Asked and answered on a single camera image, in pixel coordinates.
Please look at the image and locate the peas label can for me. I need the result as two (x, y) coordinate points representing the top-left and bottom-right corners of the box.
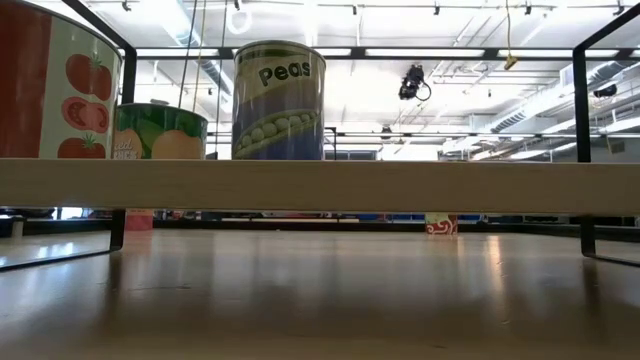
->
(231, 39), (327, 161)

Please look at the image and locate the short peaches label can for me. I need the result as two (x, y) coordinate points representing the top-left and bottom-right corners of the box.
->
(112, 102), (209, 160)

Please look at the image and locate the tomato label can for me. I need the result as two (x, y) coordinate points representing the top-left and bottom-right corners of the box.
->
(0, 0), (124, 160)

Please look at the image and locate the blue low barrier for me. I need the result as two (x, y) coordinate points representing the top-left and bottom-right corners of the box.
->
(357, 213), (484, 224)

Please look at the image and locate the thin black post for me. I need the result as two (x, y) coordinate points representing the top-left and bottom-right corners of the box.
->
(324, 126), (339, 161)

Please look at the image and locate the black aluminium table frame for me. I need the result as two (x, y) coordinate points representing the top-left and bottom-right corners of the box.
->
(0, 215), (640, 244)

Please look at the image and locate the black hanging camera device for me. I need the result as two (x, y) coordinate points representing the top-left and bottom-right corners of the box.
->
(398, 63), (432, 102)

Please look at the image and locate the silver ventilation duct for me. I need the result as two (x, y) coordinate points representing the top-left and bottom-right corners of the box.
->
(174, 27), (236, 100)
(479, 59), (640, 134)

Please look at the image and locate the thin grey hanging cable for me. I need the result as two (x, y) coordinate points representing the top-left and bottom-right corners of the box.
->
(192, 0), (208, 112)
(177, 0), (200, 109)

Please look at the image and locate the yellow hanging cable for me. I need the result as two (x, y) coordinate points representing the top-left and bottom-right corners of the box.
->
(502, 0), (519, 71)

